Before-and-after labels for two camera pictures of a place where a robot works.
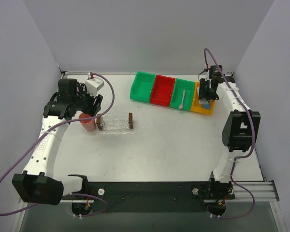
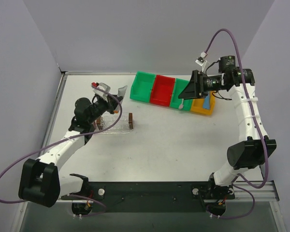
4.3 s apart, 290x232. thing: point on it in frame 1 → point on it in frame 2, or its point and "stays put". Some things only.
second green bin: (180, 85) stays put
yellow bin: (197, 108) stays put
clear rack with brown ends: (115, 122) stays put
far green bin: (142, 86) stays put
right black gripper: (206, 91) → (196, 84)
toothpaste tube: (203, 101) → (121, 93)
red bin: (162, 90) stays put
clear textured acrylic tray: (114, 123) stays put
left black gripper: (92, 106) → (114, 103)
